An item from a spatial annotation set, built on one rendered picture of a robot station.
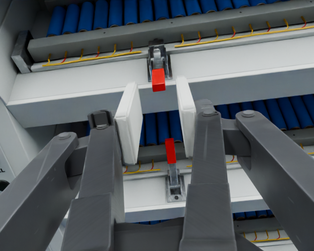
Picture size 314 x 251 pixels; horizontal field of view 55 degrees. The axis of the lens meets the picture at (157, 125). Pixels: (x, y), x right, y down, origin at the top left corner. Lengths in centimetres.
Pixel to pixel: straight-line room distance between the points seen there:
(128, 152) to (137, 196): 30
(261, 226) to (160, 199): 23
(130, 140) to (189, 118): 3
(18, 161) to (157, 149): 19
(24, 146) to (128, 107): 26
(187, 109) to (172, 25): 23
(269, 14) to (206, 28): 7
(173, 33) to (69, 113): 16
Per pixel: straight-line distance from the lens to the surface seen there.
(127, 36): 38
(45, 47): 40
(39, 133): 45
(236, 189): 46
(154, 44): 35
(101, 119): 15
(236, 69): 35
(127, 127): 16
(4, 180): 45
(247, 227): 60
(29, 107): 38
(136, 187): 47
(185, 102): 16
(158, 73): 30
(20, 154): 42
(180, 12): 41
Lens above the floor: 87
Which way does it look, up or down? 31 degrees down
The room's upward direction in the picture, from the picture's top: 9 degrees counter-clockwise
